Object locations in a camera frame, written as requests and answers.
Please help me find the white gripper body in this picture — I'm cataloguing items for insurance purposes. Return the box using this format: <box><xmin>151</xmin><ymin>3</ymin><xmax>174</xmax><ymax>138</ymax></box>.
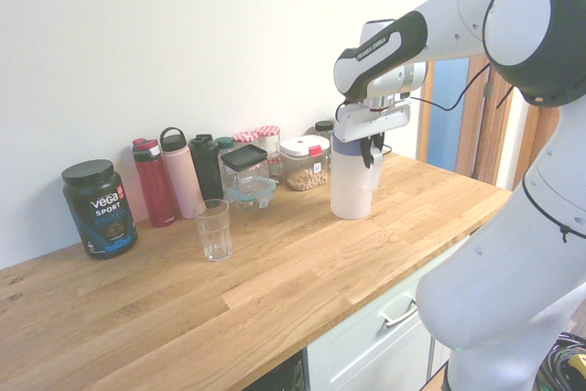
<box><xmin>336</xmin><ymin>101</ymin><xmax>412</xmax><ymax>145</ymax></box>

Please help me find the translucent pitcher with blue lid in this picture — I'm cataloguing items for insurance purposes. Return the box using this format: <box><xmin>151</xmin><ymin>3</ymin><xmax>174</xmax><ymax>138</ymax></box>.
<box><xmin>330</xmin><ymin>132</ymin><xmax>385</xmax><ymax>221</ymax></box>

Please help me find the pink water bottle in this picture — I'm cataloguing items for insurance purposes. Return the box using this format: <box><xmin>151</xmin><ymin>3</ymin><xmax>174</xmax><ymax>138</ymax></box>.
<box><xmin>158</xmin><ymin>126</ymin><xmax>205</xmax><ymax>220</ymax></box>

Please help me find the red water bottle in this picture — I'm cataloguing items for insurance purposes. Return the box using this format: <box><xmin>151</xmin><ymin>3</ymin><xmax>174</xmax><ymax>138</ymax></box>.
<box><xmin>131</xmin><ymin>136</ymin><xmax>178</xmax><ymax>228</ymax></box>

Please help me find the white lid cereal container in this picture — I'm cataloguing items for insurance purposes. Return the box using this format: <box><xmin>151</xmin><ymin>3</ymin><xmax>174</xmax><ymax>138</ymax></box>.
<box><xmin>279</xmin><ymin>135</ymin><xmax>332</xmax><ymax>192</ymax></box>

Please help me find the wooden door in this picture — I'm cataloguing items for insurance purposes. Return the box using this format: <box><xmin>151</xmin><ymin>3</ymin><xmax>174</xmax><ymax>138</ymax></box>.
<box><xmin>457</xmin><ymin>55</ymin><xmax>517</xmax><ymax>190</ymax></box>

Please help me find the red checked lid glass jar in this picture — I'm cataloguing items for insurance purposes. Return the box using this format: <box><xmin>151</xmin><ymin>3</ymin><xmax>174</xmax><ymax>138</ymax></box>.
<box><xmin>232</xmin><ymin>131</ymin><xmax>261</xmax><ymax>150</ymax></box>
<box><xmin>255</xmin><ymin>125</ymin><xmax>282</xmax><ymax>158</ymax></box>

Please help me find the clear container with black lid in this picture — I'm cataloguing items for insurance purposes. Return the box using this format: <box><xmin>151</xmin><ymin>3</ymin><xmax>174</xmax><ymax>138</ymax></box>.
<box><xmin>220</xmin><ymin>143</ymin><xmax>270</xmax><ymax>190</ymax></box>

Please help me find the glass container with teal lid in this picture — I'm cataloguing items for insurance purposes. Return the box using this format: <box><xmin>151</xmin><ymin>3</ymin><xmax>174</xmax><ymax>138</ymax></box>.
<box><xmin>222</xmin><ymin>178</ymin><xmax>279</xmax><ymax>214</ymax></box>

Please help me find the green lid glass jar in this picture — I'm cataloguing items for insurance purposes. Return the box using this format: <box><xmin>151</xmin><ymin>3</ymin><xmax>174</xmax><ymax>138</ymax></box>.
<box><xmin>214</xmin><ymin>136</ymin><xmax>236</xmax><ymax>181</ymax></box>

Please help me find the black shaker bottle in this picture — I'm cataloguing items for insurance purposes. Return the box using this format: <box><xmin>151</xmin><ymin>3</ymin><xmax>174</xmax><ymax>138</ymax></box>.
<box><xmin>188</xmin><ymin>133</ymin><xmax>225</xmax><ymax>202</ymax></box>

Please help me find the clear drinking glass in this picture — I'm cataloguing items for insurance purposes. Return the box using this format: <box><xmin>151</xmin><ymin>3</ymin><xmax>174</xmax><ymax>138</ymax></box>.
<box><xmin>191</xmin><ymin>198</ymin><xmax>232</xmax><ymax>263</ymax></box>

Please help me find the white cabinet drawer front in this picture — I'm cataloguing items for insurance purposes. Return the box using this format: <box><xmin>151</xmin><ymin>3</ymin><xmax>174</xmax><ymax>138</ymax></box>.
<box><xmin>305</xmin><ymin>234</ymin><xmax>472</xmax><ymax>391</ymax></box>

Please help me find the black dishwasher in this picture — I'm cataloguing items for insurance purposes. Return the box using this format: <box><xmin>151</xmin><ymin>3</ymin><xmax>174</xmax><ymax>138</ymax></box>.
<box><xmin>255</xmin><ymin>348</ymin><xmax>309</xmax><ymax>391</ymax></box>

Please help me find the black protein powder tub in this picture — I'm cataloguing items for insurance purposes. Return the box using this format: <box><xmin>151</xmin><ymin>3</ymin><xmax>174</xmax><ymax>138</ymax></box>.
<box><xmin>61</xmin><ymin>159</ymin><xmax>139</xmax><ymax>260</ymax></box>

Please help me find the silver drawer handle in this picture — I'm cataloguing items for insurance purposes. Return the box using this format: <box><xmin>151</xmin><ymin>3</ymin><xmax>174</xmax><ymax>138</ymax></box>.
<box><xmin>378</xmin><ymin>297</ymin><xmax>419</xmax><ymax>330</ymax></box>

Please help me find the black cable coil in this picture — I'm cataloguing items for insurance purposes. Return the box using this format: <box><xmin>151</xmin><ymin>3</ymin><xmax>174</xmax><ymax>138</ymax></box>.
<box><xmin>537</xmin><ymin>330</ymin><xmax>586</xmax><ymax>391</ymax></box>

